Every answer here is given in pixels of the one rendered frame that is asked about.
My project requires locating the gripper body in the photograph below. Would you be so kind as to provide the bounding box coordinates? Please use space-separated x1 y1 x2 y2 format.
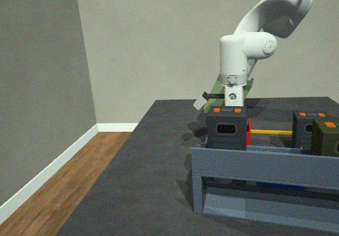
220 83 247 106

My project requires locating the grey open bin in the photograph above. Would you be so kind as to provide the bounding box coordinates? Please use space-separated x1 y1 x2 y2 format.
304 187 339 194

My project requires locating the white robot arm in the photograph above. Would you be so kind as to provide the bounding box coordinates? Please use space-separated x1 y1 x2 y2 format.
193 0 313 110

